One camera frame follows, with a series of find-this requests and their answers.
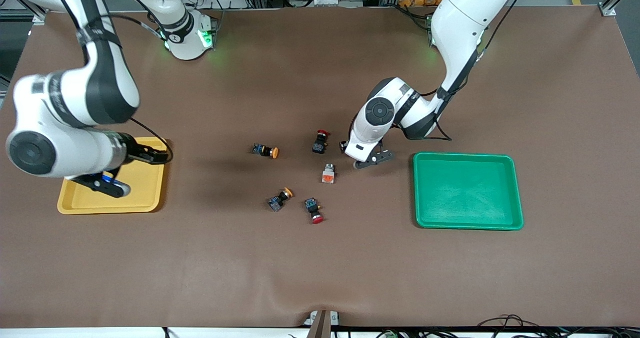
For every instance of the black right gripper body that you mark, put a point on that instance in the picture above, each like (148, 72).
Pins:
(140, 153)

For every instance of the white switch with orange block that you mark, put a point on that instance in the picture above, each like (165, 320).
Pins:
(328, 174)

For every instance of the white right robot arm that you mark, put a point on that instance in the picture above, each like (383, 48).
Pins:
(75, 103)

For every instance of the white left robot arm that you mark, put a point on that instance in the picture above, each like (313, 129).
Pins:
(465, 23)

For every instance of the red mushroom push button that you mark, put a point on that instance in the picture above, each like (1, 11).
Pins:
(320, 143)
(312, 207)

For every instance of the yellow plastic tray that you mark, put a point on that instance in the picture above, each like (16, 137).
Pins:
(145, 188)

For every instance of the brown table cover sheet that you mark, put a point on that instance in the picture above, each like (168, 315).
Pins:
(320, 268)

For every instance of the green plastic tray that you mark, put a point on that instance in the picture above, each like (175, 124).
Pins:
(467, 190)

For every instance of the small white power strip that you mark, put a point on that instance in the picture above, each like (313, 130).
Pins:
(317, 1)

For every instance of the grey table edge clamp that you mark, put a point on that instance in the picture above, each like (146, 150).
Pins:
(320, 325)

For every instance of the yellow push button switch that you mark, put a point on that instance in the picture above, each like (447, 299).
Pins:
(265, 151)
(277, 200)

